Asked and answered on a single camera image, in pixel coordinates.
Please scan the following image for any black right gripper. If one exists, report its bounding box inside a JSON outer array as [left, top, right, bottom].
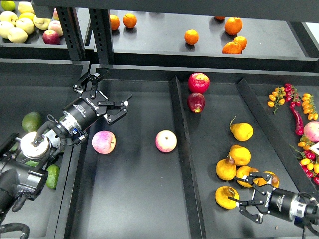
[[228, 171, 300, 224]]

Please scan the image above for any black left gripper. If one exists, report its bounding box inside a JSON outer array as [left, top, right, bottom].
[[63, 71, 132, 130]]

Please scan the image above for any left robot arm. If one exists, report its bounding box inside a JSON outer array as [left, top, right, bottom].
[[0, 68, 129, 239]]

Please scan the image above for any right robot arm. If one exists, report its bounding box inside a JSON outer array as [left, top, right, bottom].
[[228, 172, 319, 238]]

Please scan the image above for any yellow pear with stem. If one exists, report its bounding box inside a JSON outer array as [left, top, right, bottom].
[[229, 116, 254, 141]]

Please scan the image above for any green avocado top left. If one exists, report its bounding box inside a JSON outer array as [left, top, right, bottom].
[[22, 112, 42, 133]]

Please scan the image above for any green avocado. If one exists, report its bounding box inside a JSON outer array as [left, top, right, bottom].
[[22, 112, 42, 133], [46, 164, 60, 189], [25, 160, 39, 167]]

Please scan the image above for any green avocado bottom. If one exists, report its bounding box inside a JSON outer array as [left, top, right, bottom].
[[46, 164, 60, 189]]

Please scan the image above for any green avocado lower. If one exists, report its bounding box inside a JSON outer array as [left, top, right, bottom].
[[25, 160, 39, 167]]

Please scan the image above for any pink apple left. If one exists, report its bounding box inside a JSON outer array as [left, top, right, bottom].
[[92, 130, 116, 154]]

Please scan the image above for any mixed cherry tomatoes lower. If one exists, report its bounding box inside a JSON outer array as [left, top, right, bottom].
[[290, 134, 319, 186]]

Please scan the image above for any black bin divider left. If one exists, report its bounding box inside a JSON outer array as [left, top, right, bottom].
[[169, 76, 206, 239]]

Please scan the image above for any orange on shelf left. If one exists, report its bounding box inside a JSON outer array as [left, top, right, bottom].
[[110, 14, 120, 31]]

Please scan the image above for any black shelf upright right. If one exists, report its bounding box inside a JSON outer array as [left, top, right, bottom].
[[89, 8, 115, 65]]

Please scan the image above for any black shelf upright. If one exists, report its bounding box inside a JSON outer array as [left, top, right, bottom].
[[89, 8, 115, 65], [56, 6, 86, 61]]

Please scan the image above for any pink apple centre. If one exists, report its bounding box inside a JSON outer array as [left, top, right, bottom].
[[155, 130, 177, 153]]

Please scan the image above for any white price label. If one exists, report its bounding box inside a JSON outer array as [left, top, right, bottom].
[[310, 142, 319, 155]]

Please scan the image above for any red apple on shelf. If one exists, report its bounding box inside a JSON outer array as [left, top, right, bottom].
[[42, 29, 60, 45]]

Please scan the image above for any pink apple on shelf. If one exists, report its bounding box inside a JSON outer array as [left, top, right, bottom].
[[48, 20, 63, 37]]

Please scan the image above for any black shelf upright left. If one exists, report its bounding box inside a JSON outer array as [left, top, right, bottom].
[[56, 6, 86, 61]]

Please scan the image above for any red chili pepper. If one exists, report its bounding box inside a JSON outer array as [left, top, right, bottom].
[[290, 102, 304, 136]]

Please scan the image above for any pink peach right edge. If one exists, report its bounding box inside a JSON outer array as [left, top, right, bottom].
[[304, 121, 319, 142]]

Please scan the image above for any dark red apple lower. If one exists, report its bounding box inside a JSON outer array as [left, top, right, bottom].
[[187, 93, 206, 113]]

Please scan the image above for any red apple upper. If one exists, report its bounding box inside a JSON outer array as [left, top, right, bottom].
[[188, 72, 210, 94]]

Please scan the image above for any yellow apple with stem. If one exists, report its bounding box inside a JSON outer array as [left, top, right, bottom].
[[33, 15, 51, 30]]

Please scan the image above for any yellow apple middle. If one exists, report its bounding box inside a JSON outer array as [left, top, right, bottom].
[[15, 18, 35, 35]]

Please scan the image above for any orange cherry tomato bunch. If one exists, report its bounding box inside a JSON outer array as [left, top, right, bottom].
[[267, 87, 286, 114]]

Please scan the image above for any yellow apple front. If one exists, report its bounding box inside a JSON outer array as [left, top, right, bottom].
[[7, 27, 28, 43]]

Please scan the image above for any orange tomato bunch right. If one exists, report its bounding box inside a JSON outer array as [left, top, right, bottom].
[[302, 93, 319, 120]]

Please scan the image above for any yellow lemon on shelf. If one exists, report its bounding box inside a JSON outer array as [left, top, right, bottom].
[[18, 12, 35, 21]]

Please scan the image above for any red cherry tomato bunch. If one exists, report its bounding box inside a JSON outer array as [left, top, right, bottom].
[[284, 83, 302, 107]]

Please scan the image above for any yellow apple top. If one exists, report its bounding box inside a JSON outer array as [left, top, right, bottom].
[[18, 1, 35, 14]]

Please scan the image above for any yellow apple far left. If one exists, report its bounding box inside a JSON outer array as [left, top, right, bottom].
[[0, 21, 14, 39]]

